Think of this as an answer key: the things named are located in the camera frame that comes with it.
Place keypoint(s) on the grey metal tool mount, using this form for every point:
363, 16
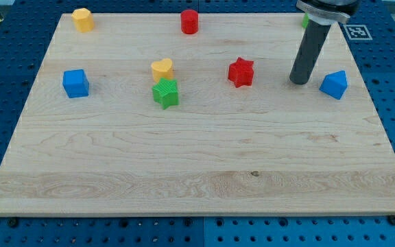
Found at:
328, 12

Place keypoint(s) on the dark cylindrical pointer rod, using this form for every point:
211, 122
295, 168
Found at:
308, 52

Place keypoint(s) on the yellow heart block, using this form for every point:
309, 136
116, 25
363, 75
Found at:
162, 69

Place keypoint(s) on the green block behind tool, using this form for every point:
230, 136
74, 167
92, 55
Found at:
305, 20

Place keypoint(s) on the white fiducial marker tag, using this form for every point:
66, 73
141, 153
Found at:
357, 32

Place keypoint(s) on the blue pentagon block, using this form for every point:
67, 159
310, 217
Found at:
335, 84

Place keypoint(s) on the red star block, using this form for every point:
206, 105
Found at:
241, 72

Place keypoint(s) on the light wooden board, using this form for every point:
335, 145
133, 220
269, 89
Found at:
270, 149

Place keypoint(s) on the red cylinder block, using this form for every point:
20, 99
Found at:
189, 21

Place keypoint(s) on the green star block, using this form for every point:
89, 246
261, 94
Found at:
165, 92

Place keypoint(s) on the black screw bottom right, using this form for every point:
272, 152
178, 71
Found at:
391, 220

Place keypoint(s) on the black screw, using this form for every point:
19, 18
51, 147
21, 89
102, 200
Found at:
13, 222
391, 220

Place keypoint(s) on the yellow hexagon block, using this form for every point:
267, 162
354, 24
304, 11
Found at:
83, 20

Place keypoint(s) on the blue cube block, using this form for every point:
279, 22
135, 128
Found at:
75, 83

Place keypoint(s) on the black screw bottom left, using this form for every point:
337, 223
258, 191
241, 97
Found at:
13, 222

